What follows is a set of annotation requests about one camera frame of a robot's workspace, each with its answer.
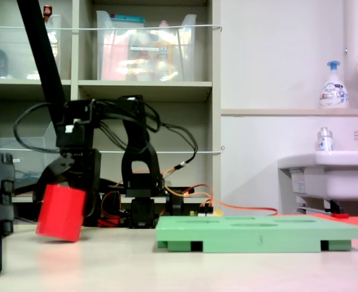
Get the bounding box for white pump soap bottle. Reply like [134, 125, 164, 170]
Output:
[318, 60, 349, 110]

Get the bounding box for red octagonal pillar block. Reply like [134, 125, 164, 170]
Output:
[35, 184, 86, 243]

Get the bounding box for circuit board with connectors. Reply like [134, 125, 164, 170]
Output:
[189, 206, 224, 218]

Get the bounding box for white sink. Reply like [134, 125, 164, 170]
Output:
[277, 150, 358, 202]

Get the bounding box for orange and red wire loops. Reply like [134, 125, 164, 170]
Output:
[98, 190, 123, 228]

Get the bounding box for black cable bundle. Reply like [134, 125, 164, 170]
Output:
[98, 99, 199, 176]

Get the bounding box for long orange cable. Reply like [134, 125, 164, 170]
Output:
[211, 199, 279, 217]

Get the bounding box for clear slanted plastic bin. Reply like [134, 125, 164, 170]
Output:
[0, 121, 70, 197]

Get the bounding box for large clear plastic bin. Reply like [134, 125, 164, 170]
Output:
[95, 10, 198, 82]

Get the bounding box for sticker on sink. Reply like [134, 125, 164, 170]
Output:
[289, 169, 307, 195]

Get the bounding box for black round clamp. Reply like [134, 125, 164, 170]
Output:
[165, 193, 185, 217]

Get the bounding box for white cord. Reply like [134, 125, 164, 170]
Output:
[0, 24, 224, 33]

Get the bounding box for small clear sanitiser bottle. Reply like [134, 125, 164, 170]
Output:
[315, 127, 334, 152]

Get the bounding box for clear bin with dark bottle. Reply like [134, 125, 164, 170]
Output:
[0, 13, 63, 80]

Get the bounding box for black tripod leg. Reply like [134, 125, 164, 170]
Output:
[13, 0, 102, 228]

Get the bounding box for orange label bottle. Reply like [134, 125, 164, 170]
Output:
[154, 19, 176, 80]

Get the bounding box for orange wires on arm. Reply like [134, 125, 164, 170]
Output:
[114, 169, 215, 210]

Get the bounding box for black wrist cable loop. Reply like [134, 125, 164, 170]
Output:
[13, 102, 63, 153]

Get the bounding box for beige shelf unit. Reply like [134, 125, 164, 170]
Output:
[0, 0, 222, 224]

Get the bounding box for green shape hole board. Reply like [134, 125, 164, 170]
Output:
[155, 214, 358, 254]

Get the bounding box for teal topped packet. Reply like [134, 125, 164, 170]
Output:
[110, 13, 146, 29]

